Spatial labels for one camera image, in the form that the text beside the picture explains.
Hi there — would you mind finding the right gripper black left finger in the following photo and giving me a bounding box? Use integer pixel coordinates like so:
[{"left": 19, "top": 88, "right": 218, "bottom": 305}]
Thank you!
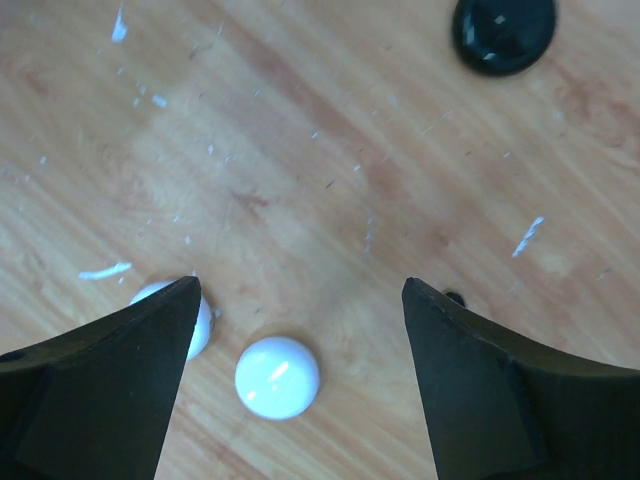
[{"left": 1, "top": 276, "right": 201, "bottom": 479}]

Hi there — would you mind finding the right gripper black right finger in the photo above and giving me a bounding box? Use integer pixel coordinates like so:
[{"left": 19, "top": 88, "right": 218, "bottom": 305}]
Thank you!
[{"left": 402, "top": 278, "right": 639, "bottom": 479}]

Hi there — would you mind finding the white round charging case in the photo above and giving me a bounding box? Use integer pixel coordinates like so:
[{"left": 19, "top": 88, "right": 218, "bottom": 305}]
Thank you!
[
  {"left": 129, "top": 279, "right": 214, "bottom": 361},
  {"left": 234, "top": 336, "right": 321, "bottom": 420}
]

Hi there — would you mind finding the black round charging case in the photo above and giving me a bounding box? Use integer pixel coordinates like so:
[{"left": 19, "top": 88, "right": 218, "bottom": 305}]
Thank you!
[{"left": 451, "top": 0, "right": 558, "bottom": 77}]

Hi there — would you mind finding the black earbud centre table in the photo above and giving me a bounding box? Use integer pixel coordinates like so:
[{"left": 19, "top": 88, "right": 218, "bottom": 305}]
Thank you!
[{"left": 445, "top": 290, "right": 466, "bottom": 308}]

